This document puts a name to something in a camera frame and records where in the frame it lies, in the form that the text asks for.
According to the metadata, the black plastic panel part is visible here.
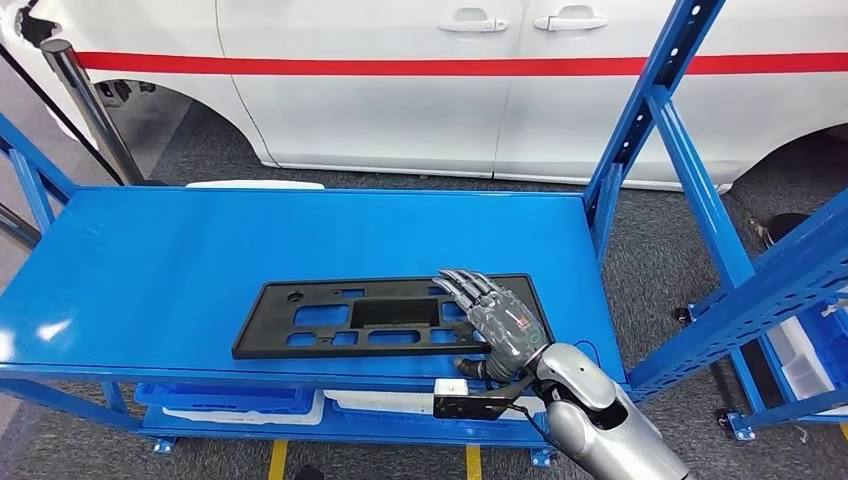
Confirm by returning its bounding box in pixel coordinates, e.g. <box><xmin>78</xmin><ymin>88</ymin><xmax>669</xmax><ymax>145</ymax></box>
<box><xmin>231</xmin><ymin>273</ymin><xmax>556</xmax><ymax>361</ymax></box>

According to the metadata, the blue metal shelf rack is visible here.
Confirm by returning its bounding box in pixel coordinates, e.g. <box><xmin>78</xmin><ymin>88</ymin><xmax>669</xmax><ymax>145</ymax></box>
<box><xmin>0</xmin><ymin>0</ymin><xmax>848</xmax><ymax>468</ymax></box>

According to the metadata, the white plastic bin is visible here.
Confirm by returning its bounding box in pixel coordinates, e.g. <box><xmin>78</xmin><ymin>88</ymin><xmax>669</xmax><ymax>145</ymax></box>
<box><xmin>765</xmin><ymin>316</ymin><xmax>837</xmax><ymax>402</ymax></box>
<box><xmin>324</xmin><ymin>389</ymin><xmax>551</xmax><ymax>422</ymax></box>
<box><xmin>162</xmin><ymin>390</ymin><xmax>326</xmax><ymax>427</ymax></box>

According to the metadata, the white flat plate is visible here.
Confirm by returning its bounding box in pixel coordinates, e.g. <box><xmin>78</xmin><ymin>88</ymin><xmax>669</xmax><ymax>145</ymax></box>
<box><xmin>185</xmin><ymin>180</ymin><xmax>326</xmax><ymax>191</ymax></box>

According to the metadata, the thin black belt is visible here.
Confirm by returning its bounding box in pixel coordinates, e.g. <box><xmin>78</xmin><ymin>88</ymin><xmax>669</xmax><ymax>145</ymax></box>
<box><xmin>0</xmin><ymin>42</ymin><xmax>127</xmax><ymax>187</ymax></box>

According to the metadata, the white car with red stripe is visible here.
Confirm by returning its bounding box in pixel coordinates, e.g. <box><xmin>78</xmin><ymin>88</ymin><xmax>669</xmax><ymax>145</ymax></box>
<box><xmin>0</xmin><ymin>0</ymin><xmax>848</xmax><ymax>193</ymax></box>

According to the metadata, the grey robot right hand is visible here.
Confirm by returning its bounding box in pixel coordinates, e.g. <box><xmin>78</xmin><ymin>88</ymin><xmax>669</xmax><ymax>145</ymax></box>
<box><xmin>433</xmin><ymin>267</ymin><xmax>552</xmax><ymax>385</ymax></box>

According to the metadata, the grey metal bar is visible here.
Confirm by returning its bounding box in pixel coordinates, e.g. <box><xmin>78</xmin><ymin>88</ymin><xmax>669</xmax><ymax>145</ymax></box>
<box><xmin>0</xmin><ymin>201</ymin><xmax>41</xmax><ymax>250</ymax></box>

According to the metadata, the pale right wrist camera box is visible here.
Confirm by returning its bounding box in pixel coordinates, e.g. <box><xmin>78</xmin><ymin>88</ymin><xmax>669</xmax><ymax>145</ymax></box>
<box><xmin>432</xmin><ymin>378</ymin><xmax>531</xmax><ymax>422</ymax></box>

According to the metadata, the chrome stanchion post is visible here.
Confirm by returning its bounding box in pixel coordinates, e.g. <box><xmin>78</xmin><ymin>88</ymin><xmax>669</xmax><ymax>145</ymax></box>
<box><xmin>39</xmin><ymin>38</ymin><xmax>147</xmax><ymax>187</ymax></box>

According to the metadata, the black round disc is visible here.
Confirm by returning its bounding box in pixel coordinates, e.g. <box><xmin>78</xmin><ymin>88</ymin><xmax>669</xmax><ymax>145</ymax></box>
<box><xmin>755</xmin><ymin>211</ymin><xmax>813</xmax><ymax>252</ymax></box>

